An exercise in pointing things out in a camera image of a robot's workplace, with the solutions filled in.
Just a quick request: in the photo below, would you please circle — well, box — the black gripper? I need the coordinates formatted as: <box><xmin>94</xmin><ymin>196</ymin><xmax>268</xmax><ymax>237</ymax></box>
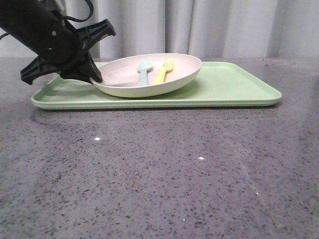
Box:
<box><xmin>20</xmin><ymin>19</ymin><xmax>116</xmax><ymax>85</ymax></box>

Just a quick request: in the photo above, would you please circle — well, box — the cream round plate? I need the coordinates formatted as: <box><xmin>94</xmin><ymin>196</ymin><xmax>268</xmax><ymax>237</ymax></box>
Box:
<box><xmin>93</xmin><ymin>53</ymin><xmax>202</xmax><ymax>98</ymax></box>

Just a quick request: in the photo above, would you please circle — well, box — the yellow plastic fork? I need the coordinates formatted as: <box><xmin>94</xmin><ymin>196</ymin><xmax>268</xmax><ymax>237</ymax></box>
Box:
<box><xmin>152</xmin><ymin>60</ymin><xmax>174</xmax><ymax>85</ymax></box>

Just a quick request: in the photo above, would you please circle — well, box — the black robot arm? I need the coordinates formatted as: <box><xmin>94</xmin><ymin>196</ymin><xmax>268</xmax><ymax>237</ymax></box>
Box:
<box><xmin>0</xmin><ymin>0</ymin><xmax>116</xmax><ymax>85</ymax></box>

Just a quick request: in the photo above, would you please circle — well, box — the light blue plastic spoon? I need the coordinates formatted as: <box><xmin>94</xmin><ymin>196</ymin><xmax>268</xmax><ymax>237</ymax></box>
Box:
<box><xmin>137</xmin><ymin>61</ymin><xmax>153</xmax><ymax>87</ymax></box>

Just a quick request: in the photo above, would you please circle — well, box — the grey pleated curtain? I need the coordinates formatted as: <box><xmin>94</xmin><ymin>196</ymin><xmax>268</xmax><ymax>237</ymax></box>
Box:
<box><xmin>0</xmin><ymin>0</ymin><xmax>319</xmax><ymax>59</ymax></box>

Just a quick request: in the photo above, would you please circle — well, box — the light green rectangular tray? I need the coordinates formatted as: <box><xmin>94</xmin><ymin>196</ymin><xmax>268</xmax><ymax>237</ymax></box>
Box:
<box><xmin>31</xmin><ymin>62</ymin><xmax>282</xmax><ymax>110</ymax></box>

